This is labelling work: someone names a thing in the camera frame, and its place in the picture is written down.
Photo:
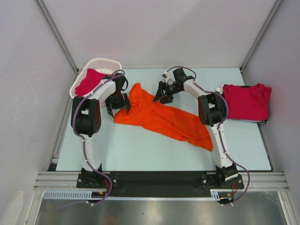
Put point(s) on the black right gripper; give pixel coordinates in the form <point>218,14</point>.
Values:
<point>166,99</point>

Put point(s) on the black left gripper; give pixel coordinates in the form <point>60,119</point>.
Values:
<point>124,103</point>

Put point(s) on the orange t shirt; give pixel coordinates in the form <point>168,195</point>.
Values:
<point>166,120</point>

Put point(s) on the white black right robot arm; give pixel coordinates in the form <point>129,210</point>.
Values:
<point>212,111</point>

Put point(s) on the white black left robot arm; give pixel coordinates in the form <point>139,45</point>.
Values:
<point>86,121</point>

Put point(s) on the magenta folded t shirt stack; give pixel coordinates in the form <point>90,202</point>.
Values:
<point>248,100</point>

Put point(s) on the magenta t shirt in basket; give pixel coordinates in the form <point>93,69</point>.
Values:
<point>91,81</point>

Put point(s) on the white perforated plastic basket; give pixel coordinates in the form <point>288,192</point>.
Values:
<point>101,65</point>

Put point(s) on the white folded t shirt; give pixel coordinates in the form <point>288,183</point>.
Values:
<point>220,90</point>

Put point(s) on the white slotted cable duct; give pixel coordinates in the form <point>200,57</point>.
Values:
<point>90,195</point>

